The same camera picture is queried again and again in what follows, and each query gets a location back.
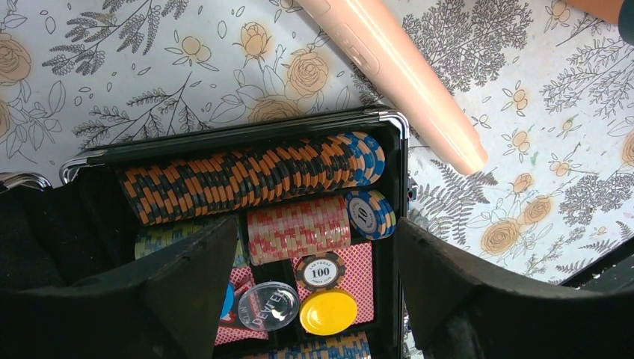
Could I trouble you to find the blue poker chip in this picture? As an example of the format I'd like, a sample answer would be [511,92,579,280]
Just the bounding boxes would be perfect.
[220,282,235,323]

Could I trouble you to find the red playing card deck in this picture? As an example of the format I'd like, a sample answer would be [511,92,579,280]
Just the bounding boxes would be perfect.
[215,267,268,346]

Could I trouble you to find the blue 10 chip stack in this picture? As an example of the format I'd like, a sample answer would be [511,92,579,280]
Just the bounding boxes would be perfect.
[345,190,397,240]

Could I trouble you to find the yellow poker chip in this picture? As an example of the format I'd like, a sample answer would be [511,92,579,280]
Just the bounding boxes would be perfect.
[298,289,358,336]

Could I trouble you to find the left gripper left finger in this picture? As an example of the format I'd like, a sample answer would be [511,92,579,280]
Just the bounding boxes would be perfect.
[1,215,238,358]

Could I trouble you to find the floral table mat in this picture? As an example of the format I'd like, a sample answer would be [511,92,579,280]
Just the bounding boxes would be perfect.
[1,1,633,283]

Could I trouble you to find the green chip stack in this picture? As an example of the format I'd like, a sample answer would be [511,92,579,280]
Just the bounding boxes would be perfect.
[133,221,249,269]

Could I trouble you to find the orange medicine box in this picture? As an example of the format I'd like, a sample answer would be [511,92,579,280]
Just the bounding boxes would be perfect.
[566,0,633,45]

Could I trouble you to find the black orange 100 chip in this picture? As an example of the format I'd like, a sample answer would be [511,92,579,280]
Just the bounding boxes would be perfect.
[295,251,346,292]

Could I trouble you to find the black poker chip case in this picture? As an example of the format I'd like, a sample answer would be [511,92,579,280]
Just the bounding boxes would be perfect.
[1,107,408,358]

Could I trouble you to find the blue tan chip stack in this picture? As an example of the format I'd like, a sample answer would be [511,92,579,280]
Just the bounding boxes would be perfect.
[244,331,372,359]

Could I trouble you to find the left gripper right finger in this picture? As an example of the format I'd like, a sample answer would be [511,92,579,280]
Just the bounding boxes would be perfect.
[395,218,633,358]

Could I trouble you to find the red white chip stack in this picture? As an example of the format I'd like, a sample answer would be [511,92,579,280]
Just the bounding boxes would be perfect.
[247,195,351,266]

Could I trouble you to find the orange black chip stack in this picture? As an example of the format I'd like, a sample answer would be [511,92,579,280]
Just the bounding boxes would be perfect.
[117,132,387,225]

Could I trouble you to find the clear dealer button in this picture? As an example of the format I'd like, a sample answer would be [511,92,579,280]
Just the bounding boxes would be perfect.
[238,281,300,332]

